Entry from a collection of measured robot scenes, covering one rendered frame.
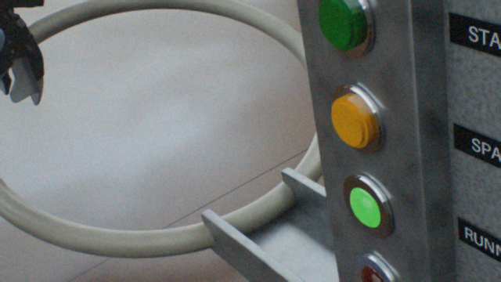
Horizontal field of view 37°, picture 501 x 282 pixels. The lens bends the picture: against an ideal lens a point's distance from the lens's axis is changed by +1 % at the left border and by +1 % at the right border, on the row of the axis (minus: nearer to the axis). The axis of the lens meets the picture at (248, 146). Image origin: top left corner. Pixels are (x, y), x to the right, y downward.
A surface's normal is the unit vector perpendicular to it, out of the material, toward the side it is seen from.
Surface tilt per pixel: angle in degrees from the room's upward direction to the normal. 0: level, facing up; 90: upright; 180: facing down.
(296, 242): 2
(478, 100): 90
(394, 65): 90
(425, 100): 90
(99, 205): 0
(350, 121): 90
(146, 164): 0
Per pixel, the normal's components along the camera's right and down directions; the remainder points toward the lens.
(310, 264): -0.19, -0.86
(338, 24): -0.82, 0.40
